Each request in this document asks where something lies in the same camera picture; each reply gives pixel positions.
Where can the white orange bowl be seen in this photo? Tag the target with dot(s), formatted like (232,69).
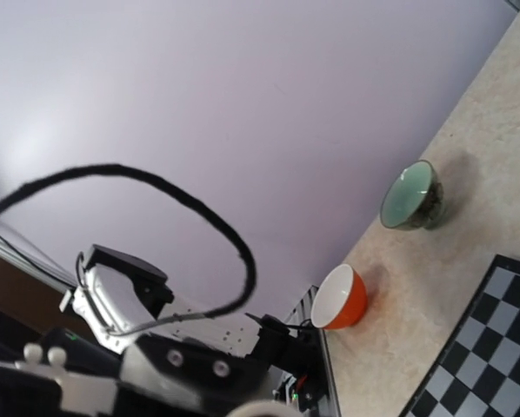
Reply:
(340,301)

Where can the black grey chess board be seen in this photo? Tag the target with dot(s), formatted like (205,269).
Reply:
(477,373)

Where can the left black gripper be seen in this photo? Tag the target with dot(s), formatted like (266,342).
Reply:
(189,376)

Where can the green glass bowl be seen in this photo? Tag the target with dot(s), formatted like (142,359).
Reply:
(414,200)

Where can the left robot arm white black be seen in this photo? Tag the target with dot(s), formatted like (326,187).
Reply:
(122,297)

